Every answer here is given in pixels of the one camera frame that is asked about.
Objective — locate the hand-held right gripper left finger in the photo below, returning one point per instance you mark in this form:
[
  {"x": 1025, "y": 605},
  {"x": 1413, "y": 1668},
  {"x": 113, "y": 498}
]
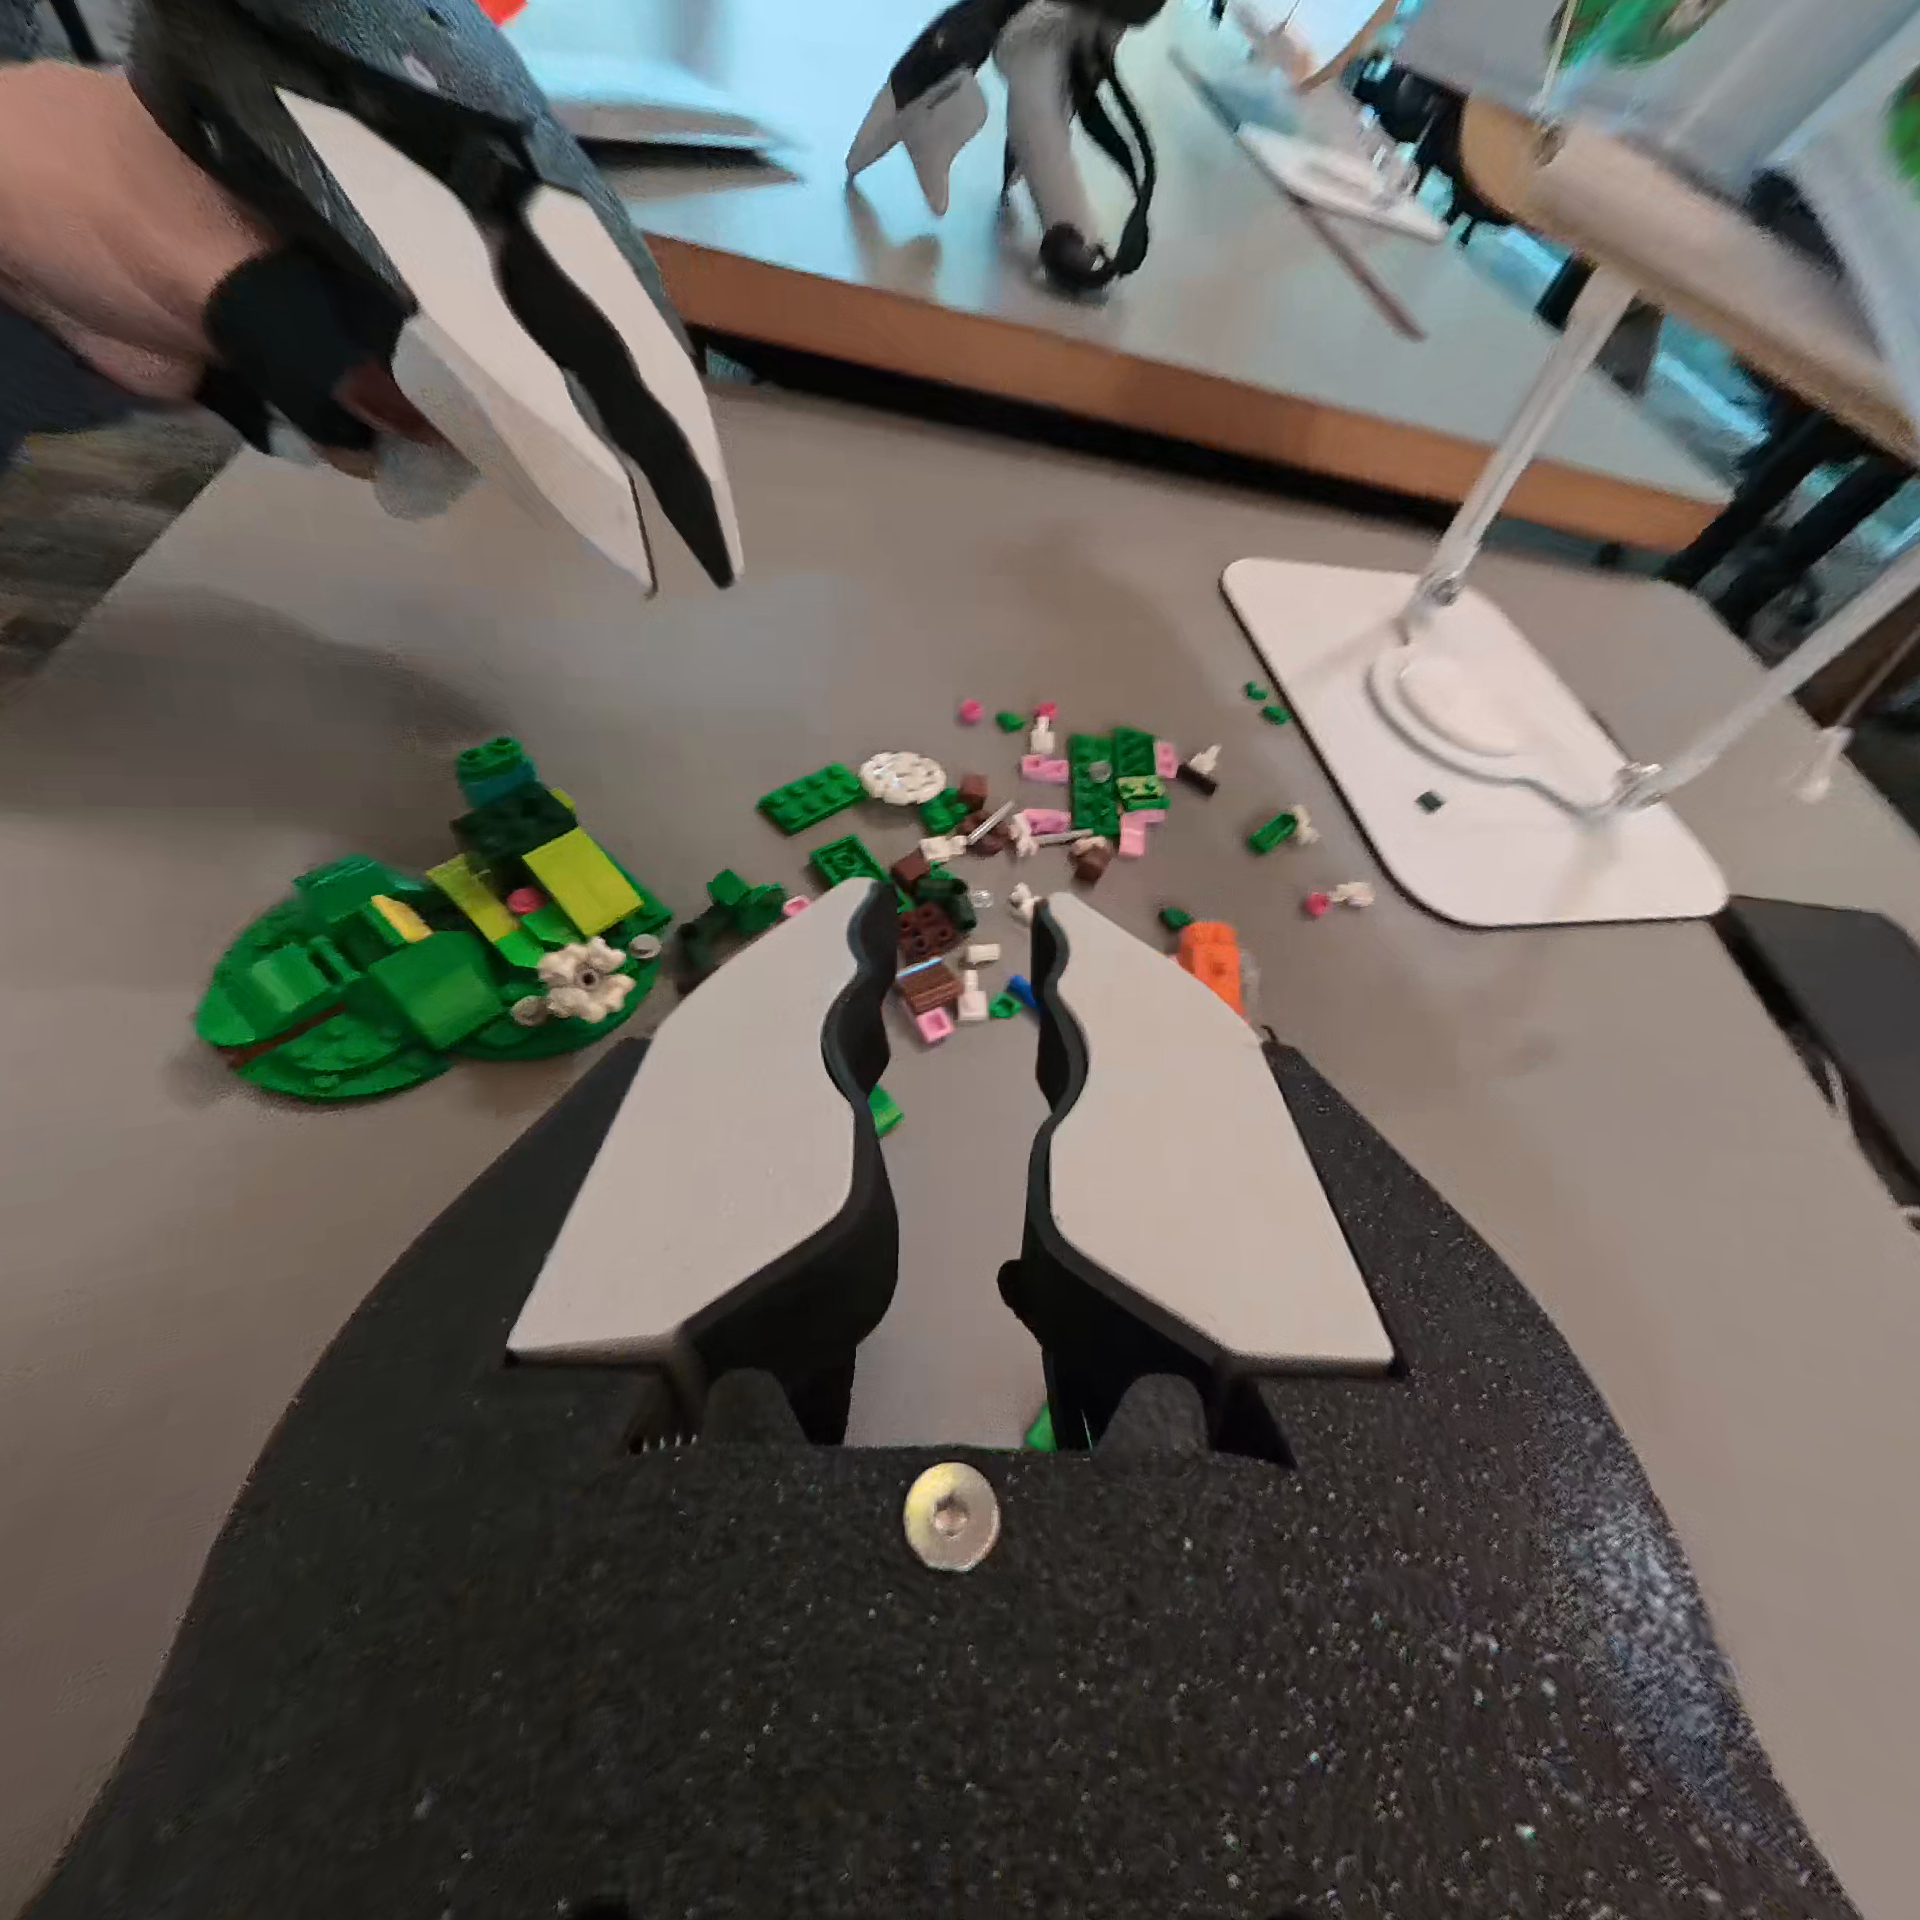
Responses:
[{"x": 705, "y": 1184}]

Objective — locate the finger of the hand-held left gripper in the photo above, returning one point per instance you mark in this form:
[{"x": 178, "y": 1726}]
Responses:
[
  {"x": 631, "y": 331},
  {"x": 434, "y": 285}
]

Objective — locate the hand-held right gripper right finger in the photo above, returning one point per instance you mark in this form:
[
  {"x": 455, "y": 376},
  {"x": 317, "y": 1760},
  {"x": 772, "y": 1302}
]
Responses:
[{"x": 1201, "y": 1184}]

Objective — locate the white lego flower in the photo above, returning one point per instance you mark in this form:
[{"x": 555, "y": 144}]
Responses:
[{"x": 584, "y": 978}]

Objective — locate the green lego model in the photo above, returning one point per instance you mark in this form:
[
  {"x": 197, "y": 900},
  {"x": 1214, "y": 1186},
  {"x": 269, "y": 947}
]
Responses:
[{"x": 374, "y": 974}]

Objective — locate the pile of lego pieces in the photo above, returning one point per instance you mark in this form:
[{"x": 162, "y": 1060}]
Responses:
[{"x": 810, "y": 794}]

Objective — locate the person's left hand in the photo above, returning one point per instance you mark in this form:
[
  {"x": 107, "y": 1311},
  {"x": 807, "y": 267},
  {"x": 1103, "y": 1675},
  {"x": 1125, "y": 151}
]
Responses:
[{"x": 105, "y": 224}]

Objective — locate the idle hand-held gripper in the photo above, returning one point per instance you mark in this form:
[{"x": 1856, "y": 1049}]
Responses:
[{"x": 1051, "y": 151}]

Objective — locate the white book stand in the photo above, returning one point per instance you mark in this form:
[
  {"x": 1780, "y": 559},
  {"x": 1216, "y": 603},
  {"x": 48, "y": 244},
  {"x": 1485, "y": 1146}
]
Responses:
[{"x": 1501, "y": 840}]

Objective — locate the black table panel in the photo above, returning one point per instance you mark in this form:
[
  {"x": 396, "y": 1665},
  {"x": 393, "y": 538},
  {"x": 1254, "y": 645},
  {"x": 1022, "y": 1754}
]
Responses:
[{"x": 1831, "y": 1005}]

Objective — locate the small white stand base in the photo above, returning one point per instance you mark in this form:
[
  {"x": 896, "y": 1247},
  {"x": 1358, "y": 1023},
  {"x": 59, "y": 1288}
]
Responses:
[{"x": 1328, "y": 164}]

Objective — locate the black table legs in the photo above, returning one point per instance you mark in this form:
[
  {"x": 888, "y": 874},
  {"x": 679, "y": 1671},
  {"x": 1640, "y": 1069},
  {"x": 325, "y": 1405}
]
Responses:
[{"x": 1800, "y": 502}]

